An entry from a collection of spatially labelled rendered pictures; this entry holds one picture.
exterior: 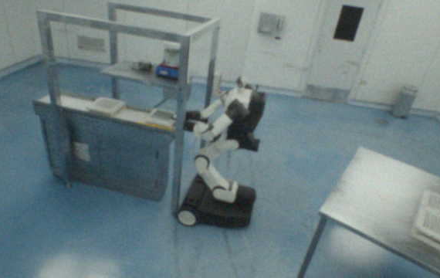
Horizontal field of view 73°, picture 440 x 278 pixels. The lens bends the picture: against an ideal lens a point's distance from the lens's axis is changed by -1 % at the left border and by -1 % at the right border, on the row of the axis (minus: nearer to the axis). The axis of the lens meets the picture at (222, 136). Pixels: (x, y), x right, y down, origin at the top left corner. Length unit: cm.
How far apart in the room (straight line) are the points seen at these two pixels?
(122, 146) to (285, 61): 411
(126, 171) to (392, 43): 533
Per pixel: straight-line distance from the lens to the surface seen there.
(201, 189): 293
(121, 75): 242
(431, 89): 729
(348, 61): 641
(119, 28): 232
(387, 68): 673
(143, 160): 281
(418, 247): 208
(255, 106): 227
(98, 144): 297
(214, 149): 254
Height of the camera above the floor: 205
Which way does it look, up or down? 29 degrees down
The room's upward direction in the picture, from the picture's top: 8 degrees clockwise
